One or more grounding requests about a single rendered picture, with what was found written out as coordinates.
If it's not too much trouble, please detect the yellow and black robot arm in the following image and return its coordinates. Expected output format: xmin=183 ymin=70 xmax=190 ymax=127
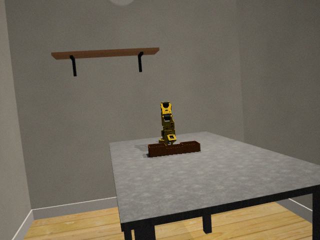
xmin=159 ymin=102 xmax=175 ymax=143

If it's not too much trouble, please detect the orange three-compartment bin rack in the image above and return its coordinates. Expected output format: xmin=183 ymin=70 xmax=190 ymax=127
xmin=148 ymin=141 xmax=201 ymax=157

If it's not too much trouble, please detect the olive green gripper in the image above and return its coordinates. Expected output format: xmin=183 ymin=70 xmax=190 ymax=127
xmin=162 ymin=129 xmax=177 ymax=145

